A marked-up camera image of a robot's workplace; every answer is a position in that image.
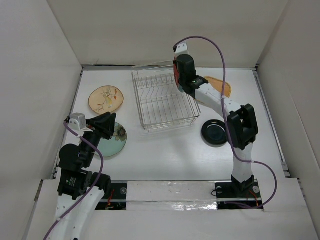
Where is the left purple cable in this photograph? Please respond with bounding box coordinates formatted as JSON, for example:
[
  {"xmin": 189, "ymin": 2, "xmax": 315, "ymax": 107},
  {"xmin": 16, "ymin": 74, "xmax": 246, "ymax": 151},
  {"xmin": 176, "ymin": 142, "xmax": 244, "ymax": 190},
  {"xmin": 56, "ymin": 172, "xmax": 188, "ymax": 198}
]
[{"xmin": 41, "ymin": 119, "xmax": 105, "ymax": 240}]

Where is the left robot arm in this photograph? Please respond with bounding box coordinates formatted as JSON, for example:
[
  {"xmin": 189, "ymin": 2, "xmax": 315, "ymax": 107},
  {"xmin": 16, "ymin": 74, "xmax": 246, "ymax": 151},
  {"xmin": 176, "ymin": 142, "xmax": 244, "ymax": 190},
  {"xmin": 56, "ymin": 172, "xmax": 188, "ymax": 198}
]
[{"xmin": 44, "ymin": 112, "xmax": 117, "ymax": 240}]

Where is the metal wire dish rack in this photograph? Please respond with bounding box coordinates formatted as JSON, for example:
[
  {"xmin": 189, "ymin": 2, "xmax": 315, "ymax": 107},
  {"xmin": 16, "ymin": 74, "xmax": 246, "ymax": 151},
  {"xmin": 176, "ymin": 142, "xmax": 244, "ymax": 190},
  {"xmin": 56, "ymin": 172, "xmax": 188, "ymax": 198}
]
[{"xmin": 131, "ymin": 60, "xmax": 201, "ymax": 132}]

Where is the red teal flower plate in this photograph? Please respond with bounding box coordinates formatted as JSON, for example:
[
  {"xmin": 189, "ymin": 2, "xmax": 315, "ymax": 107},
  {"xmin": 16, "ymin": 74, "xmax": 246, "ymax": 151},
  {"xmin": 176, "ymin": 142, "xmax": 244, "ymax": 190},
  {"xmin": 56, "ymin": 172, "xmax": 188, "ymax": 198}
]
[{"xmin": 173, "ymin": 57, "xmax": 184, "ymax": 93}]

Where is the light green flower plate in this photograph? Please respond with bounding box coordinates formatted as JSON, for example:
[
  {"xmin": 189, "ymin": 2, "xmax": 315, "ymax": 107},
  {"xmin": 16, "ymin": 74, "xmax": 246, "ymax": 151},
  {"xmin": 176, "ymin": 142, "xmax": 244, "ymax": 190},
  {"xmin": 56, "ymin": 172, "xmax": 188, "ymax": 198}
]
[{"xmin": 97, "ymin": 122, "xmax": 128, "ymax": 158}]

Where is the woven bamboo square tray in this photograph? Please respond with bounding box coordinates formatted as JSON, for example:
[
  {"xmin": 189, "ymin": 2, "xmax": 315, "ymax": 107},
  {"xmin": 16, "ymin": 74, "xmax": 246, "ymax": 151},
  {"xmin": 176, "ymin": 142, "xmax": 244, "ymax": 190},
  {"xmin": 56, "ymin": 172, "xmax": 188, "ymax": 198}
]
[{"xmin": 203, "ymin": 76, "xmax": 232, "ymax": 98}]

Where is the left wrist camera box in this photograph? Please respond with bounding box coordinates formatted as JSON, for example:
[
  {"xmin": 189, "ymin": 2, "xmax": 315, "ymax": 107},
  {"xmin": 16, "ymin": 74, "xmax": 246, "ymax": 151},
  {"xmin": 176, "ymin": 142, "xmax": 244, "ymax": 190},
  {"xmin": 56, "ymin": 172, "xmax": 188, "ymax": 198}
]
[{"xmin": 68, "ymin": 113, "xmax": 87, "ymax": 131}]

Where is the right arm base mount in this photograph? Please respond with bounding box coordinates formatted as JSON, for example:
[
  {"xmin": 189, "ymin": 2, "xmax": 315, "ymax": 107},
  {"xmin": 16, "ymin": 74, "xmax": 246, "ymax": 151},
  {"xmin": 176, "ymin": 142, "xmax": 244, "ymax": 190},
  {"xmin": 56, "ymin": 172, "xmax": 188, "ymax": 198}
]
[{"xmin": 211, "ymin": 181, "xmax": 263, "ymax": 210}]

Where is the beige bird pattern plate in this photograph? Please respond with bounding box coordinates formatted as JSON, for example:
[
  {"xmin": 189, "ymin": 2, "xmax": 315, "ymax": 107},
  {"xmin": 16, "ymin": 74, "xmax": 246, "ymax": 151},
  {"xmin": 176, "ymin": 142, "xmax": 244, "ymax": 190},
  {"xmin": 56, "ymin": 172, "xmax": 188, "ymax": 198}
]
[{"xmin": 88, "ymin": 85, "xmax": 124, "ymax": 115}]

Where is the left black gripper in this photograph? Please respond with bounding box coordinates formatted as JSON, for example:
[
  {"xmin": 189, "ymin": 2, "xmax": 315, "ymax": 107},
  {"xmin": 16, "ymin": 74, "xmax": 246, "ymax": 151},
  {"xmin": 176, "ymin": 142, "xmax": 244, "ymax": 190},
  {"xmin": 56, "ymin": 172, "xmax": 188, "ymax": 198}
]
[{"xmin": 80, "ymin": 110, "xmax": 116, "ymax": 166}]

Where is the black round plate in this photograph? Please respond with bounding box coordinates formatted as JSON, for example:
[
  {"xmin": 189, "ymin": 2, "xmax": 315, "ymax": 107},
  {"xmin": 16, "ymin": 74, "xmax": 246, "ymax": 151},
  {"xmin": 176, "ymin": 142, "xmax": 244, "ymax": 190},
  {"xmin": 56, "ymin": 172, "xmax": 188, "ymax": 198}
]
[{"xmin": 201, "ymin": 119, "xmax": 228, "ymax": 146}]

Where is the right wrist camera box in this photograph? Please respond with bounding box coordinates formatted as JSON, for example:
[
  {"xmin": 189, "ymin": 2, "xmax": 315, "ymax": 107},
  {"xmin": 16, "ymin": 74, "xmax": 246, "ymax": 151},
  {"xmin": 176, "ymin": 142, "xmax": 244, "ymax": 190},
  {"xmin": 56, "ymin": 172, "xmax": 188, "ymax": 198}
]
[{"xmin": 173, "ymin": 42, "xmax": 190, "ymax": 57}]

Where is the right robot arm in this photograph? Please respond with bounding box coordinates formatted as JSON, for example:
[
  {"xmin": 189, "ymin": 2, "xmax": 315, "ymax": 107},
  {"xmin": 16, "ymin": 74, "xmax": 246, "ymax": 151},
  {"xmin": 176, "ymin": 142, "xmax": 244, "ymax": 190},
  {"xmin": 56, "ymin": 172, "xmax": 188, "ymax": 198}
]
[{"xmin": 173, "ymin": 54, "xmax": 259, "ymax": 197}]

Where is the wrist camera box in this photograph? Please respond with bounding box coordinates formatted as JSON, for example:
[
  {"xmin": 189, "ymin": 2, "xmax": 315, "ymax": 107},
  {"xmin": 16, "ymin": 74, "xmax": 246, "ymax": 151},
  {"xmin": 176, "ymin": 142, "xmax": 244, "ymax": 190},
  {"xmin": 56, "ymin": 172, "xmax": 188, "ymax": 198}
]
[
  {"xmin": 68, "ymin": 113, "xmax": 87, "ymax": 131},
  {"xmin": 173, "ymin": 42, "xmax": 190, "ymax": 57}
]

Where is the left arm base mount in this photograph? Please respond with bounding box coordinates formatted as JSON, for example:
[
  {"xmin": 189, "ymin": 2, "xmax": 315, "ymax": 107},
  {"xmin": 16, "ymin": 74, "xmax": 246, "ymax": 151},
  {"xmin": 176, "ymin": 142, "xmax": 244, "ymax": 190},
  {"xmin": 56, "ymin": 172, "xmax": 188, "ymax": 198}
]
[{"xmin": 95, "ymin": 181, "xmax": 128, "ymax": 211}]

